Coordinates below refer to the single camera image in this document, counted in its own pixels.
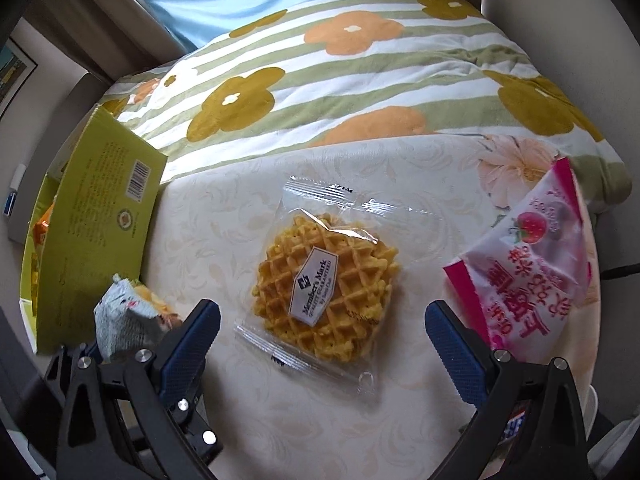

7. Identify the snickers bar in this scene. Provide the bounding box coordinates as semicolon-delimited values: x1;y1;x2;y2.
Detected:
499;404;527;444

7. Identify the pink strawberry snack bag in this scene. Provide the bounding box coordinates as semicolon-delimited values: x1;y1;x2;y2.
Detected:
444;158;590;363

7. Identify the orange sticks snack bag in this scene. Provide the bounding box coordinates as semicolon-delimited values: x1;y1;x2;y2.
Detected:
32;204;54;246

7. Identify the lint roller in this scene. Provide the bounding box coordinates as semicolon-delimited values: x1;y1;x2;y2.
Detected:
2;164;27;217

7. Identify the left brown curtain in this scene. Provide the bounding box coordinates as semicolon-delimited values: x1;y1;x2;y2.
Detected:
24;0;186;82

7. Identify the green cardboard box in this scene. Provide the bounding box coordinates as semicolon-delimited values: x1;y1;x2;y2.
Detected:
20;105;167;354

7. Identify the packaged waffle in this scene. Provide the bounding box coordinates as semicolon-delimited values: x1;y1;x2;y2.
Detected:
234;177;444;399

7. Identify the framed town picture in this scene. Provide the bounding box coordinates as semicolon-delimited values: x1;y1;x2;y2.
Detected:
0;38;38;117

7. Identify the floral striped quilt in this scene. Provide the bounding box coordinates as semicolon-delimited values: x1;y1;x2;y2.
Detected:
101;0;632;212

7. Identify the cream floral tablecloth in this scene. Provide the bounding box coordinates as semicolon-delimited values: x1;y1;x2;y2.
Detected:
142;134;560;479

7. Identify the grey headboard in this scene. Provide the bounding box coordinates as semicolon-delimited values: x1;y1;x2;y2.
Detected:
6;71;114;246

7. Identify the silver chips bag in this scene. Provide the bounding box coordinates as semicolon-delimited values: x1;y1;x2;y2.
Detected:
93;274;182;362

